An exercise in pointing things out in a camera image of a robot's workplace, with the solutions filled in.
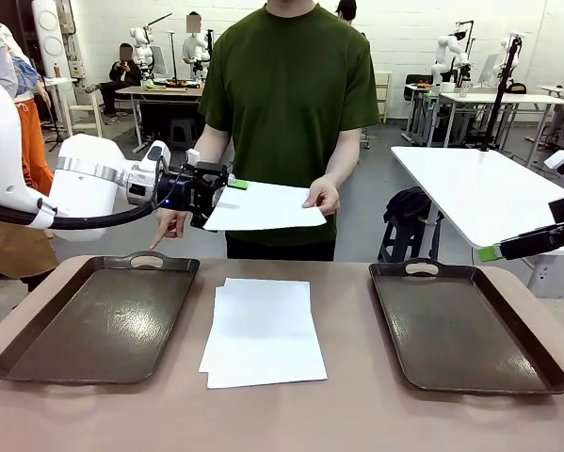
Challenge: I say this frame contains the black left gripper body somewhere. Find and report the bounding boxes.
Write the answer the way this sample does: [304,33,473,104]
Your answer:
[156,162,230,210]

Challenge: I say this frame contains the white A4 paper sheet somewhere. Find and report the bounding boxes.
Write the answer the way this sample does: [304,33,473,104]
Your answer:
[202,181,328,232]

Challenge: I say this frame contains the white A4 paper stack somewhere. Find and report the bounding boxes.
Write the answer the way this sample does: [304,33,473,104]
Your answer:
[198,277,329,390]

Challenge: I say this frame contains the person right forearm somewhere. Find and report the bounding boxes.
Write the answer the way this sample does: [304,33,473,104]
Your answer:
[190,122,235,166]

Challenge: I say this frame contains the person left forearm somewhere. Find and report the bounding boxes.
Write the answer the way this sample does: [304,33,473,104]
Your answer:
[325,125,362,187]

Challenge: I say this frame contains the person right hand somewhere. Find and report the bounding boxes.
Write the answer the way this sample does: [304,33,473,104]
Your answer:
[148,207,191,250]

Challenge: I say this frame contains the person left hand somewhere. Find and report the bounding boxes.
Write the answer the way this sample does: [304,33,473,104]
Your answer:
[301,177,342,218]

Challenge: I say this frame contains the dark plastic stool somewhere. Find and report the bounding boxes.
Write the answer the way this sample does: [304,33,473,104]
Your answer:
[169,118,199,152]

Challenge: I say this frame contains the white tilted table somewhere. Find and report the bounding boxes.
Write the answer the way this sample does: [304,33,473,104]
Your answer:
[390,145,564,296]

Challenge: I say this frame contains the person black trousers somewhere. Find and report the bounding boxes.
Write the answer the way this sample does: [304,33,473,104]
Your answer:
[224,230,337,263]

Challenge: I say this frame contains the dark brown serving tray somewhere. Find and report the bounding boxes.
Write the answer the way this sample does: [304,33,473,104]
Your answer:
[0,250,201,385]
[368,257,564,396]

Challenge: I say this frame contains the person torso green t-shirt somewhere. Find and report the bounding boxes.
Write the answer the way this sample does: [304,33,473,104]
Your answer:
[198,0,380,249]

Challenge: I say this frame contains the black step stool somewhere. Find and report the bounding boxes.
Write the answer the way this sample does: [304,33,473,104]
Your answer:
[378,218,445,265]

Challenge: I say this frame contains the black bag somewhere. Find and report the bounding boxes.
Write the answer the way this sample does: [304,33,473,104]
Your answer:
[383,186,441,227]

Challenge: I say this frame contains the brown-topped background table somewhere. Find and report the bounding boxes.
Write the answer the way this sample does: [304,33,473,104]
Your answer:
[116,84,205,154]

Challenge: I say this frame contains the seated person in black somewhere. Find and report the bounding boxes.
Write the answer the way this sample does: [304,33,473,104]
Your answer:
[97,42,144,126]

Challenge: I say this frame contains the white wooden chair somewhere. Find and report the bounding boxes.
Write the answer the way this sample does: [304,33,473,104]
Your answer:
[67,87,105,140]

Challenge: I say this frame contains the black pole stand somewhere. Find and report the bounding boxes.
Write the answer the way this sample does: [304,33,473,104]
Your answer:
[478,32,530,153]

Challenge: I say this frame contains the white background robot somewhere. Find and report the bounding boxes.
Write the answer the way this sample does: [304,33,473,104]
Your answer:
[182,13,216,79]
[129,25,159,81]

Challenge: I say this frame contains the white background tables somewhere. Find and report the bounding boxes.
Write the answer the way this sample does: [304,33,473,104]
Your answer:
[403,82,564,147]

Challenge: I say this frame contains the person in brown apron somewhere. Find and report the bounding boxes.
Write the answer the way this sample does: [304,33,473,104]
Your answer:
[0,18,59,293]

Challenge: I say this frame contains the white standing air conditioner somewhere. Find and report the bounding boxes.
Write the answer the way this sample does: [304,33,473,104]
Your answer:
[30,0,72,79]

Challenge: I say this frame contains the background person dark hair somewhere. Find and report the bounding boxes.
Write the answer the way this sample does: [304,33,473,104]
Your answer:
[334,0,367,39]

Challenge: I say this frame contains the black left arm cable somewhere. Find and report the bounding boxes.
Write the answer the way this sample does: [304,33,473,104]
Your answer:
[0,154,191,232]

